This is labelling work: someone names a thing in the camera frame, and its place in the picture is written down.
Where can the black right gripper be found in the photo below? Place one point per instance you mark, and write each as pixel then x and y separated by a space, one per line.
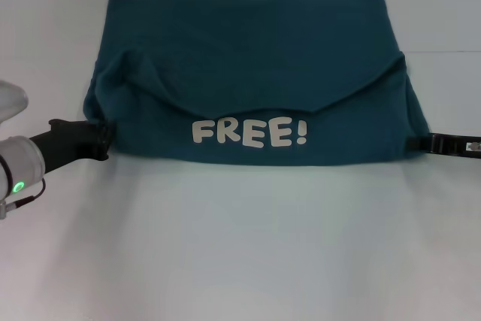
pixel 451 144

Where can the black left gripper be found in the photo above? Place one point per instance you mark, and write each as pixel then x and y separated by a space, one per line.
pixel 64 144

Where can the teal blue t-shirt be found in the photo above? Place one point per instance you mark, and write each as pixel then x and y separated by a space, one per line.
pixel 244 54

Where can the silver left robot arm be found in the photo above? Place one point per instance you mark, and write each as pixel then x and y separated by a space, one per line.
pixel 19 167

